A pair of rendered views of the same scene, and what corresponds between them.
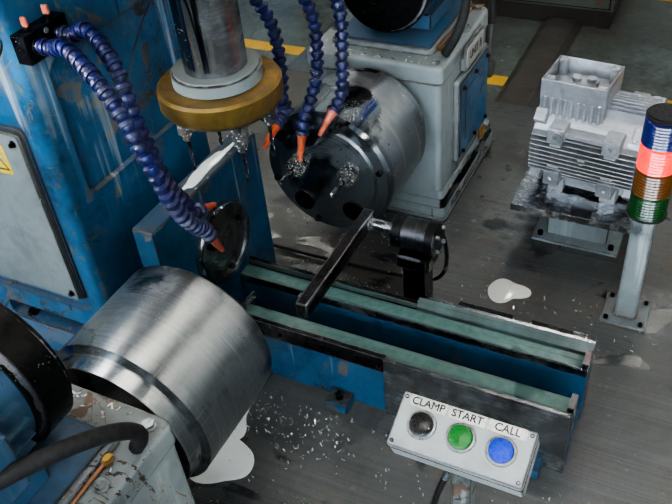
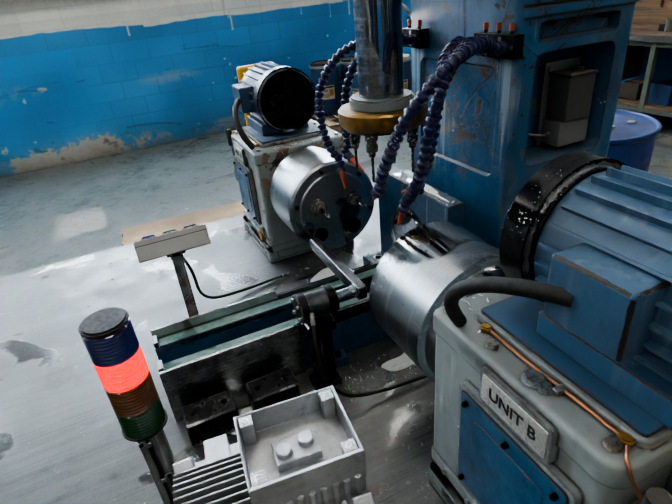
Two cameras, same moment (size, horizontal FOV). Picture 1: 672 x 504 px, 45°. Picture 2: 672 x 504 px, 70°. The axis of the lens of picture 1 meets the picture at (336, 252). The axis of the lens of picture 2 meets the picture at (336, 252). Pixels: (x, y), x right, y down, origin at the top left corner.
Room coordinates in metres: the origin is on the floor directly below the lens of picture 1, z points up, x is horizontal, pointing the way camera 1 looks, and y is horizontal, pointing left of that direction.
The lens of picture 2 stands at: (1.57, -0.72, 1.56)
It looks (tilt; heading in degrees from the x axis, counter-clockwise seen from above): 29 degrees down; 128
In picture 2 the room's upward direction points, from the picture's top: 6 degrees counter-clockwise
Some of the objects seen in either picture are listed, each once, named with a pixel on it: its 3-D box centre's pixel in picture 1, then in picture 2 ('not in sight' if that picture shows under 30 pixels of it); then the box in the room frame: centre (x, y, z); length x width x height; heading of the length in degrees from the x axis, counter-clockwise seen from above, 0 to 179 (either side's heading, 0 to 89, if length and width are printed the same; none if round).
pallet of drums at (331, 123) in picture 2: not in sight; (362, 90); (-1.82, 4.44, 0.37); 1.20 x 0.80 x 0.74; 55
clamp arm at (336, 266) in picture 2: (338, 260); (335, 265); (1.00, 0.00, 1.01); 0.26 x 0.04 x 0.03; 150
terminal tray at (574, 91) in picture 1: (581, 89); (299, 455); (1.29, -0.48, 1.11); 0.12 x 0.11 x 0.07; 55
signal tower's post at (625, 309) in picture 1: (644, 222); (149, 433); (1.02, -0.51, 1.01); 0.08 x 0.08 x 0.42; 60
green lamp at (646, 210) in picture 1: (648, 201); (140, 412); (1.02, -0.51, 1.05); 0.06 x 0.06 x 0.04
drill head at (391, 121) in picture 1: (355, 139); (463, 310); (1.31, -0.06, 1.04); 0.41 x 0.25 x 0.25; 150
